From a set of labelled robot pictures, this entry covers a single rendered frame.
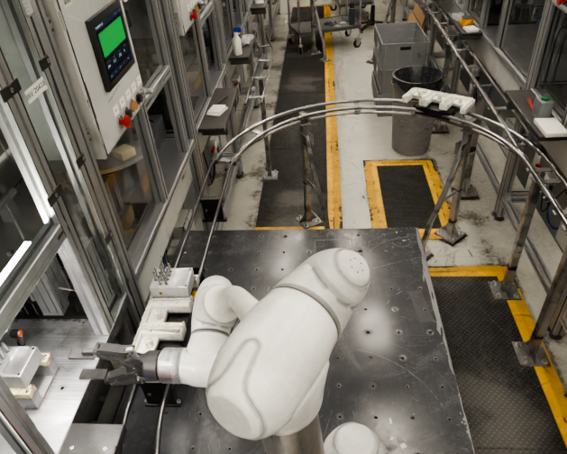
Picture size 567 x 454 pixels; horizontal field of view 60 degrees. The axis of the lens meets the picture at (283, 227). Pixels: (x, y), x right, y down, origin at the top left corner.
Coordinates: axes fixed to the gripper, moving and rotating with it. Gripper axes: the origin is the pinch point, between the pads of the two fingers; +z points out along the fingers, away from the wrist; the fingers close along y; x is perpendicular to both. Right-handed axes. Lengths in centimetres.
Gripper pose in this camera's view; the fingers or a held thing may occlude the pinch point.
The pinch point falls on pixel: (85, 364)
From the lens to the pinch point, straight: 141.8
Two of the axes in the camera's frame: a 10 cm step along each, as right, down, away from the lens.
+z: -10.0, 0.1, 0.9
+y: -0.6, -7.9, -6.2
